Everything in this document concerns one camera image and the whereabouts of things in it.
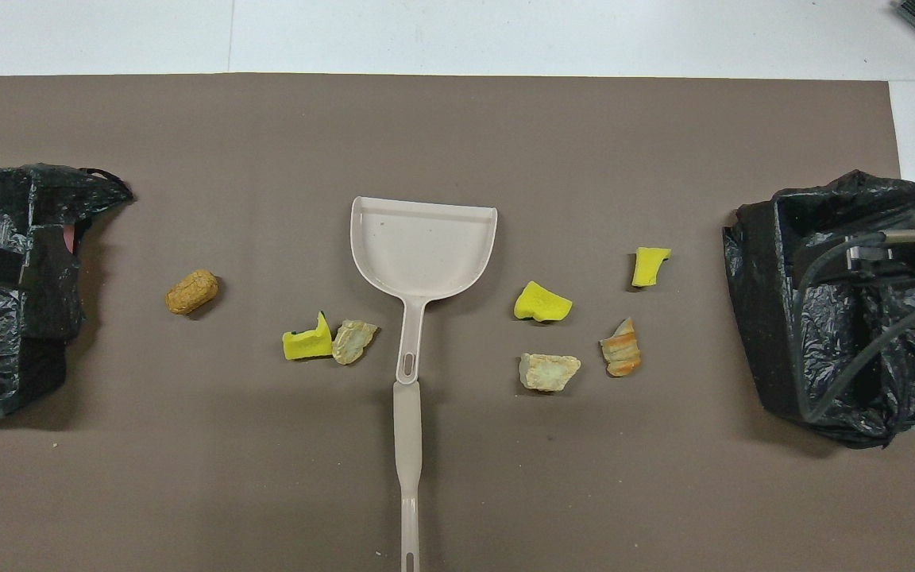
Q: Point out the orange fried nugget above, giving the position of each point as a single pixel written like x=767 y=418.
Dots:
x=191 y=292

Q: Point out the small yellow sponge piece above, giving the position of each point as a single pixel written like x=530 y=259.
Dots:
x=648 y=268

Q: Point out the striped croissant slice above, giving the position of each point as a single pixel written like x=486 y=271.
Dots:
x=622 y=349

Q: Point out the yellow sponge with green pad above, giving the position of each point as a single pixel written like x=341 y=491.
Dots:
x=303 y=344

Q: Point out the yellow sponge wedge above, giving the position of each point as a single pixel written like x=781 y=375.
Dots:
x=541 y=302

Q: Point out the pale beige bread chunk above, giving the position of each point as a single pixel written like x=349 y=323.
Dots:
x=549 y=372

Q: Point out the orange crusted bread chunk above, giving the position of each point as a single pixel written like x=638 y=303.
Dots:
x=353 y=342

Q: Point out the beige plastic dustpan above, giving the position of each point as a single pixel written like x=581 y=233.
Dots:
x=426 y=246

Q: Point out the beige hand brush black bristles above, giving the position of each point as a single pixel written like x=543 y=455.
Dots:
x=407 y=445

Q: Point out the brown table mat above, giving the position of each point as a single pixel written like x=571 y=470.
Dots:
x=187 y=477

